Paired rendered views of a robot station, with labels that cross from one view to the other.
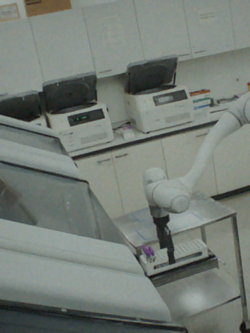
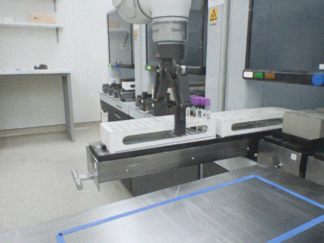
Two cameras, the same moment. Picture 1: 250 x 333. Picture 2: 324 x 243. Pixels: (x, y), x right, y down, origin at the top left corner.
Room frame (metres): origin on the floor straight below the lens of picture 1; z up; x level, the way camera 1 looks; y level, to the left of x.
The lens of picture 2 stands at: (2.47, -0.29, 1.03)
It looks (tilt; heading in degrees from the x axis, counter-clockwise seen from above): 13 degrees down; 166
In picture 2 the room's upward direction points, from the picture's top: straight up
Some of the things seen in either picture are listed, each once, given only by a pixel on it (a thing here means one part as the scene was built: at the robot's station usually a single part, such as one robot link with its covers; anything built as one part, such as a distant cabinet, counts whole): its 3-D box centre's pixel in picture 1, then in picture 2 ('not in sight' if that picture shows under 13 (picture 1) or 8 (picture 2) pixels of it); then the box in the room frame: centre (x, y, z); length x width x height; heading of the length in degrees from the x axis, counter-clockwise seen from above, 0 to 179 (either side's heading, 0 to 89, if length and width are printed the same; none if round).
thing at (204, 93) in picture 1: (198, 93); not in sight; (4.77, -0.94, 1.10); 0.24 x 0.13 x 0.10; 100
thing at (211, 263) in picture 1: (148, 276); (202, 146); (1.77, 0.00, 0.78); 0.73 x 0.14 x 0.09; 102
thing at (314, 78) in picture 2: not in sight; (319, 79); (1.92, 0.23, 0.98); 0.03 x 0.01 x 0.03; 12
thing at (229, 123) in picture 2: not in sight; (250, 122); (1.73, 0.18, 0.83); 0.30 x 0.10 x 0.06; 102
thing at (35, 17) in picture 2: not in sight; (42, 19); (-1.47, -0.90, 1.52); 0.29 x 0.22 x 0.12; 101
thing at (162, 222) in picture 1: (162, 223); (170, 62); (1.79, -0.10, 1.02); 0.08 x 0.07 x 0.09; 12
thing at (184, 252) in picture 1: (174, 257); (160, 132); (1.79, -0.13, 0.84); 0.30 x 0.10 x 0.06; 102
